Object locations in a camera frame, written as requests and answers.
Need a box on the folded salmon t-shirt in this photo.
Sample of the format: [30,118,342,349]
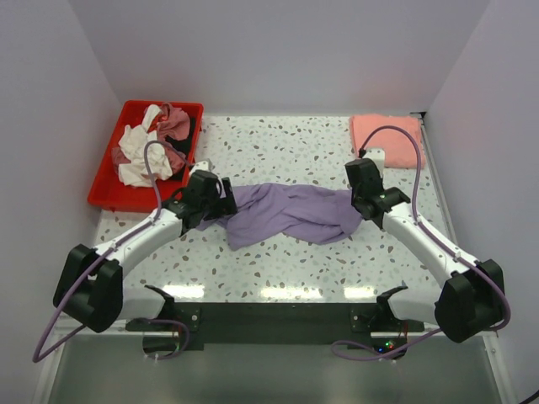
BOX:
[350,114,426,168]

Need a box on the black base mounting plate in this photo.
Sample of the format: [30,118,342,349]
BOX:
[125,303,424,354]

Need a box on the black garment in bin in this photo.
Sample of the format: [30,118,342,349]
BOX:
[165,117,196,181]

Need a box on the right aluminium rail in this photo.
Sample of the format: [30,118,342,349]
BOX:
[411,112,510,343]

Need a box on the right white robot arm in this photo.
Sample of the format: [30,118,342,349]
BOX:
[345,158,510,343]

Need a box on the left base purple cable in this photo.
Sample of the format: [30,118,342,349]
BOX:
[145,317,190,363]

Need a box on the lavender t-shirt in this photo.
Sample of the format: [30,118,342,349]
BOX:
[196,183,362,251]

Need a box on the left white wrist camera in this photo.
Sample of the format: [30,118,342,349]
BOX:
[189,159,213,177]

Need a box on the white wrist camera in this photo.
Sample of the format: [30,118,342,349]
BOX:
[363,147,386,178]
[189,159,213,177]

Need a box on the dusty pink t-shirt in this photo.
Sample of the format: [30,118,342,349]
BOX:
[111,103,189,172]

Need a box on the red plastic bin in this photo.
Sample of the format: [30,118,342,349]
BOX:
[88,100,204,213]

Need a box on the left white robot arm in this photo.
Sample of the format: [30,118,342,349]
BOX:
[53,170,237,332]

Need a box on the white t-shirt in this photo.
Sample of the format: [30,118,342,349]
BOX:
[117,104,173,188]

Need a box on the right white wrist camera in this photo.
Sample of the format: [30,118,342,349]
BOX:
[363,147,386,178]

